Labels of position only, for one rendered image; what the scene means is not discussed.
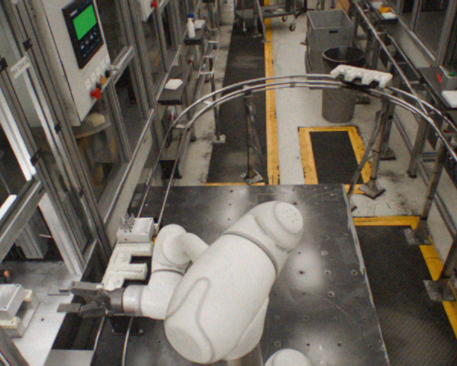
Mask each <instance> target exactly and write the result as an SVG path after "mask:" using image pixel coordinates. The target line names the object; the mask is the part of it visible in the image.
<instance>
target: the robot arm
mask: <svg viewBox="0 0 457 366"><path fill-rule="evenodd" d="M303 232H304V223H303V218H302V216H301V213H300V212H299V210H298V209H297V208H296V207H295V206H294V205H292V204H290V203H287V202H284V201H269V202H265V203H262V204H259V205H257V206H255V207H254V208H253V209H251V210H249V211H248V212H247V213H245V214H244V215H242V217H241V218H239V219H238V220H237V221H236V222H235V223H233V224H232V225H231V226H230V227H228V228H227V229H226V230H225V231H224V232H223V233H222V234H221V235H220V236H219V237H218V238H217V239H216V240H215V241H214V242H213V243H212V244H211V245H210V246H209V245H208V244H206V243H205V242H204V241H203V240H202V239H200V238H199V237H198V236H196V235H195V234H193V233H187V232H186V231H185V229H184V228H183V227H182V226H180V225H177V224H169V225H167V226H164V227H163V228H162V229H161V230H160V232H159V234H158V236H157V238H156V242H155V246H154V250H153V262H152V276H151V279H150V283H149V286H129V287H128V288H115V289H114V290H112V291H108V290H105V288H104V285H105V284H104V283H92V282H84V281H72V282H71V285H64V286H63V285H62V286H50V289H49V290H48V293H47V294H48V295H70V294H77V295H80V296H83V297H88V298H91V299H92V300H94V301H95V302H92V303H88V304H85V305H82V304H81V303H60V305H59V306H58V309H57V312H58V313H79V314H78V315H79V316H82V314H83V317H90V318H92V317H100V316H109V317H112V316H113V313H125V314H126V316H147V317H150V318H153V319H164V326H165V331H166V336H167V339H168V340H169V342H170V344H171V345H172V347H173V348H174V349H175V350H176V351H177V352H178V353H179V354H180V355H182V356H183V357H184V358H187V359H188V360H189V361H193V362H195V363H199V364H211V363H212V365H213V366H263V361H262V353H261V348H260V344H259V340H260V339H261V337H262V332H263V326H264V321H265V317H266V310H267V306H268V303H269V292H270V290H271V288H272V285H273V284H274V282H275V280H276V278H277V277H278V275H279V273H280V272H281V270H282V267H283V265H284V264H285V262H286V260H287V259H288V257H289V252H290V251H291V250H292V249H294V248H295V247H296V246H297V244H298V243H299V241H300V239H301V236H302V234H303ZM190 260H192V261H193V262H194V263H193V266H191V267H190V269H189V270H188V272H187V273H186V274H185V270H186V268H188V264H189V262H190ZM96 293H97V295H96ZM95 295H96V297H95ZM265 366H314V364H313V362H312V361H311V360H310V359H309V357H306V356H305V355H303V354H302V353H300V352H297V351H295V350H292V349H289V348H288V349H283V350H281V351H279V352H276V353H275V354H274V355H273V356H272V357H271V358H270V359H269V360H268V361H267V362H266V365H265Z"/></svg>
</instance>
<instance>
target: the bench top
mask: <svg viewBox="0 0 457 366"><path fill-rule="evenodd" d="M167 188H168V186H151V187H150V191H149V194H148V196H147V199H146V203H145V205H144V208H143V212H142V214H160V213H161V210H162V207H163V201H164V199H165V196H166V191H167ZM231 189H232V190H233V191H230V190H231ZM269 201H284V202H287V203H290V204H292V205H294V206H295V207H296V208H297V209H298V210H299V212H300V213H301V216H302V218H303V223H304V232H303V234H302V236H301V239H300V241H299V243H298V244H297V246H296V247H295V248H294V249H292V250H291V251H290V252H289V257H288V259H287V260H286V262H285V264H284V265H283V267H282V270H281V272H280V273H279V275H278V277H277V278H276V280H275V282H274V284H273V285H272V288H271V290H270V292H269V303H268V306H267V310H266V317H265V321H264V326H263V332H262V337H261V339H260V340H259V344H260V348H261V353H262V361H263V366H265V365H266V362H267V361H268V360H269V359H270V358H271V357H272V356H273V355H274V354H275V353H276V352H279V351H281V350H283V349H288V348H289V349H292V350H295V351H297V352H300V353H302V354H303V355H305V356H306V357H309V359H310V360H311V361H312V362H313V364H314V366H390V364H389V360H388V355H387V352H386V348H385V343H384V340H383V338H382V335H381V327H380V324H379V321H378V317H377V314H376V309H375V305H374V303H373V299H372V292H371V289H370V286H369V282H368V276H367V273H366V270H365V264H364V261H363V258H362V253H361V249H360V246H359V241H358V237H357V234H356V228H355V225H354V222H353V218H352V213H351V210H350V206H349V201H348V197H347V195H346V189H345V186H344V184H310V185H308V184H299V185H183V186H171V188H170V191H169V196H168V199H167V202H166V207H165V210H164V213H163V214H164V220H163V226H167V225H169V224H177V225H180V226H182V227H183V228H184V229H185V231H186V232H187V233H193V234H195V235H196V236H198V237H199V238H200V239H202V240H203V241H204V242H205V243H206V244H208V245H209V246H210V245H211V244H212V243H213V242H214V241H215V240H216V239H217V238H218V237H219V236H220V235H221V234H222V233H223V232H224V231H225V230H226V229H227V228H228V227H230V226H231V225H232V224H233V223H235V222H236V221H237V220H238V219H239V218H241V217H242V215H244V214H245V213H247V212H248V211H249V210H251V209H253V208H254V207H255V206H257V205H259V204H262V203H265V202H269ZM294 202H296V204H293V203H294ZM137 322H138V324H139V327H140V329H144V334H143V336H130V339H129V343H128V347H127V362H126V366H213V365H212V363H211V364H199V363H195V362H193V361H189V360H188V359H187V358H184V357H183V356H182V355H180V354H179V353H178V352H177V351H176V350H175V349H174V348H173V347H172V345H171V344H170V342H169V340H168V339H167V336H166V331H165V326H164V319H153V318H150V317H147V316H138V317H137ZM112 333H113V326H112V325H111V321H110V320H109V319H106V322H105V326H104V328H103V331H102V334H101V338H100V340H99V343H98V349H97V358H96V361H95V366H121V364H122V355H123V349H124V341H125V337H126V336H116V335H112Z"/></svg>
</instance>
